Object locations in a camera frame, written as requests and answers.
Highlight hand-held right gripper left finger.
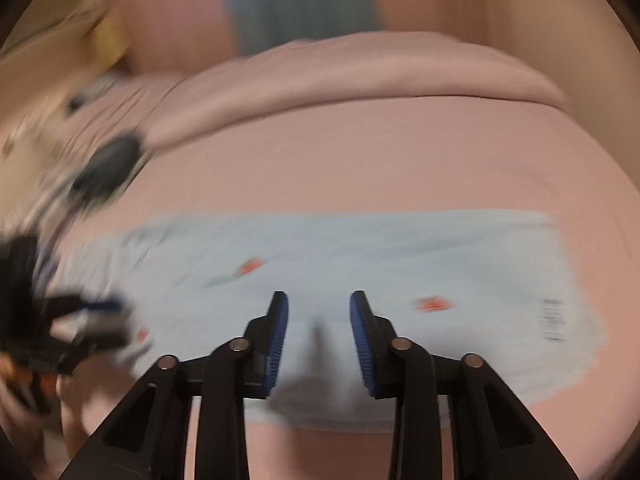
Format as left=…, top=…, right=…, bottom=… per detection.
left=59, top=290, right=291, bottom=480

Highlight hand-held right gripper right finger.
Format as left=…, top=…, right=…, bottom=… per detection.
left=349, top=290, right=581, bottom=480

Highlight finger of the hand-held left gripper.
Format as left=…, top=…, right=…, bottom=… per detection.
left=47, top=294, right=138, bottom=358

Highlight light blue pants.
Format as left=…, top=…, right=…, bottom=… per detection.
left=65, top=209, right=608, bottom=433

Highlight plaid cloth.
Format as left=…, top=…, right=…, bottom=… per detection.
left=27, top=170, right=83, bottom=281

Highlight dark folded garment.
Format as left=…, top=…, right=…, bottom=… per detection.
left=70, top=132, right=148, bottom=211

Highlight small checked cloth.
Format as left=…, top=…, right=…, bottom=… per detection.
left=67, top=74, right=123, bottom=113

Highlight pink pillow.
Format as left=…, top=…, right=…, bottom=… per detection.
left=65, top=72, right=186, bottom=161

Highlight white shelf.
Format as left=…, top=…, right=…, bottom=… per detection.
left=0, top=0, right=121, bottom=91

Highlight yellow tassel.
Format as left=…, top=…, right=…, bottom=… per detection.
left=92, top=15, right=133, bottom=68

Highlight pink duvet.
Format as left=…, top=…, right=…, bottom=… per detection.
left=145, top=30, right=568, bottom=153

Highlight blue curtain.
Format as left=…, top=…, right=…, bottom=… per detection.
left=217, top=0, right=388, bottom=56

